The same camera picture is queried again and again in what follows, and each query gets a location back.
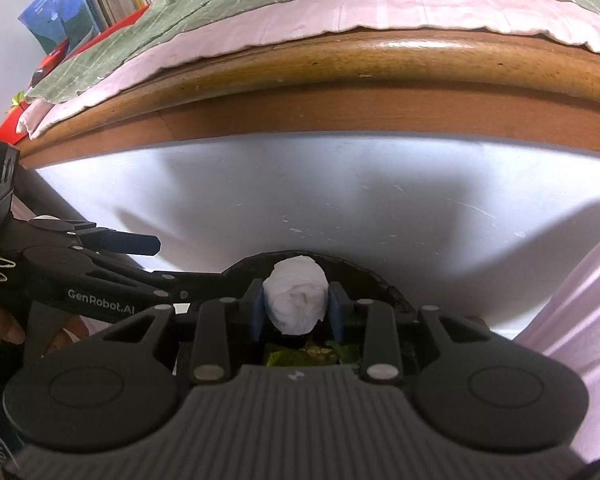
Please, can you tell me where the row of grey books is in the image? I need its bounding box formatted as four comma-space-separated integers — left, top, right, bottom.
19, 0, 156, 56

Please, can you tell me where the pink cloth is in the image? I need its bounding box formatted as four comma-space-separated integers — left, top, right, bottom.
514, 234, 600, 463

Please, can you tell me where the wooden bed frame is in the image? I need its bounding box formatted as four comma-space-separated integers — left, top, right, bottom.
17, 27, 600, 171

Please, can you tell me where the person's left hand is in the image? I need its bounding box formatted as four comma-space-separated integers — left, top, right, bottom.
0, 299, 90, 357

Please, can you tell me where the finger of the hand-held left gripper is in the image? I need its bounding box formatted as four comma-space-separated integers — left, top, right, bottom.
27, 216, 162, 257
22, 247, 253, 320

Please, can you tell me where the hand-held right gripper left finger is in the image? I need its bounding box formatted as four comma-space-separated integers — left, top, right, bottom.
95, 280, 266, 383

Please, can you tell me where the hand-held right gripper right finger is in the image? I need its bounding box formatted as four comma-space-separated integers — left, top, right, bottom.
327, 280, 496, 386

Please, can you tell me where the black trash bin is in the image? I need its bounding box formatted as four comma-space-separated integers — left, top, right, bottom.
172, 249, 422, 368

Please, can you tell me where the white tissue ball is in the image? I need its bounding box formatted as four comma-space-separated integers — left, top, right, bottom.
262, 256, 328, 336

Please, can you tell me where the pink bed sheet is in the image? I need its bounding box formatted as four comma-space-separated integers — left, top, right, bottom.
17, 0, 600, 141

